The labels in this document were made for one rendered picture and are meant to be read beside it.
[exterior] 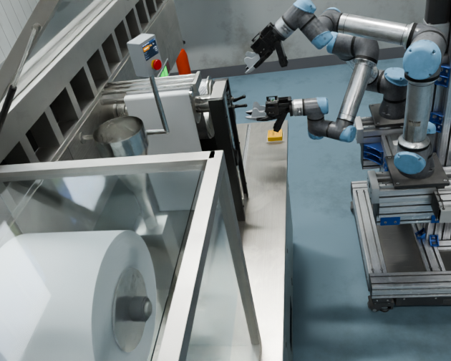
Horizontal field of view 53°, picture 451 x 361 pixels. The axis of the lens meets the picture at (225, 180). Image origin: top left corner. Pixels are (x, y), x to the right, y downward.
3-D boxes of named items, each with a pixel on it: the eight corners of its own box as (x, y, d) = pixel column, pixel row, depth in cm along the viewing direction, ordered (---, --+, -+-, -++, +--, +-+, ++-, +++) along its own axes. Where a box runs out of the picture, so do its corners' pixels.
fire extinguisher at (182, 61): (202, 85, 492) (191, 36, 459) (198, 96, 473) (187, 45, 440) (180, 88, 496) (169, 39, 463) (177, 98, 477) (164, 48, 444)
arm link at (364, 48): (392, 38, 195) (354, 146, 199) (368, 35, 202) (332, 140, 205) (384, 27, 186) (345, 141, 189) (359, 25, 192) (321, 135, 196)
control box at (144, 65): (153, 79, 126) (143, 44, 120) (135, 76, 129) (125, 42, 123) (168, 68, 130) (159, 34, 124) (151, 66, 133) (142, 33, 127)
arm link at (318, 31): (340, 30, 173) (321, 8, 172) (330, 41, 166) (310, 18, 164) (326, 42, 179) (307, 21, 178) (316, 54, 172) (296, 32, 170)
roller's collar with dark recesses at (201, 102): (212, 114, 168) (209, 99, 164) (197, 116, 169) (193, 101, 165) (215, 106, 173) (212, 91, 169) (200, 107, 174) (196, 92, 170)
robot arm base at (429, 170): (429, 157, 204) (432, 138, 198) (439, 177, 192) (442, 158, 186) (394, 160, 207) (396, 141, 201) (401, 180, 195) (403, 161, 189)
